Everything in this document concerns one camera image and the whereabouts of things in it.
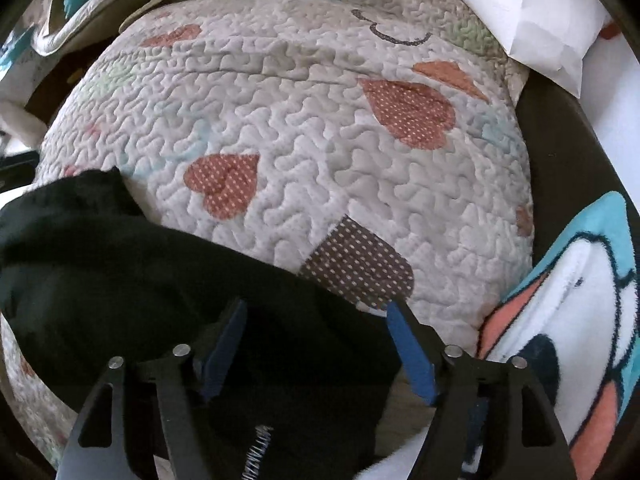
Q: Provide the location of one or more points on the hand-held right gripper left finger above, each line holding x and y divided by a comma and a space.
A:
223, 355

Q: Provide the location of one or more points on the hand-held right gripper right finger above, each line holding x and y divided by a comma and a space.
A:
410, 347

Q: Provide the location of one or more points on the black pants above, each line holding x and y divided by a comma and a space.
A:
150, 285

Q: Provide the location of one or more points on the cartoon print fleece blanket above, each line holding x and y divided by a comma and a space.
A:
570, 320

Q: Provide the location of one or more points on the quilted heart print bedspread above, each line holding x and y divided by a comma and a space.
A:
300, 135

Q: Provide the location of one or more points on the white pillow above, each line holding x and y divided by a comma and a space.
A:
530, 10

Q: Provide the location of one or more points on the white teal printed cloth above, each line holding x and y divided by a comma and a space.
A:
75, 5

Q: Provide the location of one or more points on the dark wooden bed frame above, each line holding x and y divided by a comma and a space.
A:
565, 160

